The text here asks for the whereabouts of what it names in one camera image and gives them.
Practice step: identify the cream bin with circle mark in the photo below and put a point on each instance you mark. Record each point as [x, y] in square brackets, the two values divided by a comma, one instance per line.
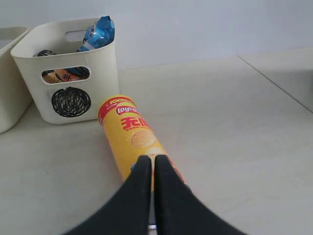
[45, 48]

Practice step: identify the black orange snack bag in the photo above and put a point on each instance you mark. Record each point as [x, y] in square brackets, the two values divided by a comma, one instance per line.
[65, 75]

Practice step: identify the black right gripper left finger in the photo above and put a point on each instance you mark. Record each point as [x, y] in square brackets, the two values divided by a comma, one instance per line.
[127, 212]

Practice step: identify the yellow Lays chips can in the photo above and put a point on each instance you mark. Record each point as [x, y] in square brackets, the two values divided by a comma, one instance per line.
[128, 133]

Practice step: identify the cream bin with square mark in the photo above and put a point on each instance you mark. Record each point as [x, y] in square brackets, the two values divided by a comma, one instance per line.
[14, 94]

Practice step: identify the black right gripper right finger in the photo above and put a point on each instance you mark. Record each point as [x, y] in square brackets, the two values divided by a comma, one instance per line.
[178, 211]

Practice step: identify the blue noodle snack bag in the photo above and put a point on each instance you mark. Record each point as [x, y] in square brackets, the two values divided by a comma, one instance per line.
[98, 35]

